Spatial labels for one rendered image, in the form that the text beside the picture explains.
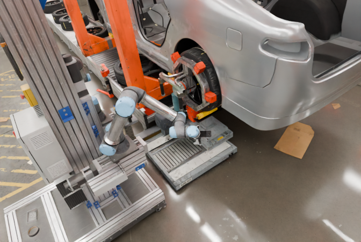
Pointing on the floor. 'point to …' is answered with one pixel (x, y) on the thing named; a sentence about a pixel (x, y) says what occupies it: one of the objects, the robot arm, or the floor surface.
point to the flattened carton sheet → (295, 139)
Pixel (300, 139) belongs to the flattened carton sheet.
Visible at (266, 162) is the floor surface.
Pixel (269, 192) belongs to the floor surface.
